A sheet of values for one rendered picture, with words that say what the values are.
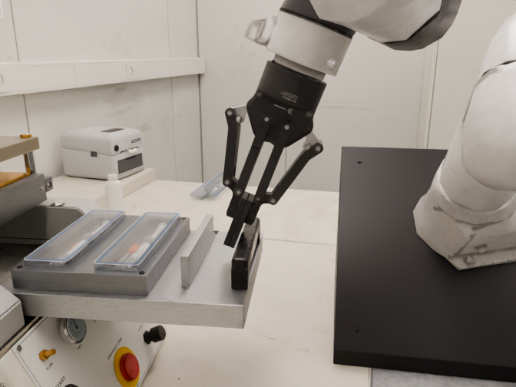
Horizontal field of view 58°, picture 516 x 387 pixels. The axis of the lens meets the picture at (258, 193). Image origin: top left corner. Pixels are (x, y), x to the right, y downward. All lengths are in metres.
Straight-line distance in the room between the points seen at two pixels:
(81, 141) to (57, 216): 0.98
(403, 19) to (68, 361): 0.55
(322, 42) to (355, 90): 2.50
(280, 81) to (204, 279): 0.26
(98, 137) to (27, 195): 0.99
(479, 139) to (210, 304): 0.34
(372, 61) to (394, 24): 2.56
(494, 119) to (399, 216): 0.38
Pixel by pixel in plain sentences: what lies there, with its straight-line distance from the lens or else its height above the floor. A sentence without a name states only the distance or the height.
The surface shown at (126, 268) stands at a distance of 0.56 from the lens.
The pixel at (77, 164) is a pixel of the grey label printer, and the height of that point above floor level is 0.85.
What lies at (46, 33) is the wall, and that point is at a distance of 1.91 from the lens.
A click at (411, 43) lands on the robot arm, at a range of 0.50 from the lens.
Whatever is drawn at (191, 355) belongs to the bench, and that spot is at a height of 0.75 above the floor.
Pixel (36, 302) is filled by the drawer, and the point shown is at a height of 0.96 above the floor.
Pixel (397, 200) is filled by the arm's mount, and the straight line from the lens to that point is 0.91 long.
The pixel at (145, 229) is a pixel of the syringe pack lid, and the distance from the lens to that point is 0.66.
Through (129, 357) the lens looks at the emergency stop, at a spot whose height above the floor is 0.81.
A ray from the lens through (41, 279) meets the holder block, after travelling 0.61.
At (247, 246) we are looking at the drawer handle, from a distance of 0.58.
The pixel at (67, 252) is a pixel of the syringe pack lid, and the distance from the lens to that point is 0.62.
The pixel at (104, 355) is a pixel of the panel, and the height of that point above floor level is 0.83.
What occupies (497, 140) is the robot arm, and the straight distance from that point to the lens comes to 0.55.
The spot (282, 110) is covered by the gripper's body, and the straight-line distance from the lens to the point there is 0.56.
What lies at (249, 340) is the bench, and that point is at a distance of 0.86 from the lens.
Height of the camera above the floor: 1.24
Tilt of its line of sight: 17 degrees down
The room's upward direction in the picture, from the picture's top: straight up
